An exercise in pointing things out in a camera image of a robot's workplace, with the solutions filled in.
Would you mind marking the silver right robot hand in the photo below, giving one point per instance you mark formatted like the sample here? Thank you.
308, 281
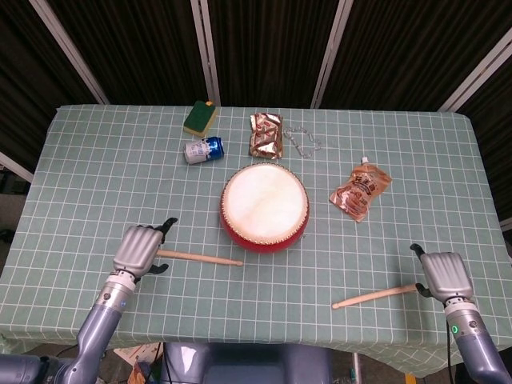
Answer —
446, 276

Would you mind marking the gold and red foil packet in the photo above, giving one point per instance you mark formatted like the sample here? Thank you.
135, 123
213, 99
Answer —
266, 136

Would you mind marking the white partition frame post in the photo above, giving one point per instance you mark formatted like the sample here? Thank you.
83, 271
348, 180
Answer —
206, 52
72, 52
16, 166
330, 52
476, 72

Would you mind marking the orange spouted sauce pouch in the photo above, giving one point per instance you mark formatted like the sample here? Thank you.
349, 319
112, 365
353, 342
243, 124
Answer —
358, 194

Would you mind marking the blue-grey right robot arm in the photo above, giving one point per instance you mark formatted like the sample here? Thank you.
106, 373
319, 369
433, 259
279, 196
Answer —
476, 344

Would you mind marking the green checked tablecloth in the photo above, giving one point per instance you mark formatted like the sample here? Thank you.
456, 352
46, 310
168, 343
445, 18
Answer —
120, 180

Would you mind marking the red drum with white skin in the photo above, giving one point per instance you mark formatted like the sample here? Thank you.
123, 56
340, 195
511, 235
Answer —
264, 204

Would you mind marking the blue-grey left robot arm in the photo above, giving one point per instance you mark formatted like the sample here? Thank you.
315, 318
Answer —
100, 320

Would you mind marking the wooden drumstick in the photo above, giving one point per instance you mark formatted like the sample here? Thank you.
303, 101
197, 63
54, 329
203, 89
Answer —
372, 296
200, 258

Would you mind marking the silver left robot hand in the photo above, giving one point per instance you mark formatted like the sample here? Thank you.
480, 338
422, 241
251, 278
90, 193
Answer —
136, 250

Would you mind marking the blue-grey robot torso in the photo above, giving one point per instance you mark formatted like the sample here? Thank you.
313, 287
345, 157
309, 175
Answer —
248, 364

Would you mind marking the green and yellow sponge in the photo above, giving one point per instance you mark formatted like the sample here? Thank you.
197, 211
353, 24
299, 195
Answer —
200, 116

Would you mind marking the white metal table leg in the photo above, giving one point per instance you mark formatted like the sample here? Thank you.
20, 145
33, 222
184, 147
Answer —
356, 368

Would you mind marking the blue and silver drink can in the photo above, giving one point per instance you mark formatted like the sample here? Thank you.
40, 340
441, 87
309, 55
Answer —
202, 151

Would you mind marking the orange printed box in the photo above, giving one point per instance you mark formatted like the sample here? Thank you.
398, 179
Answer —
138, 372

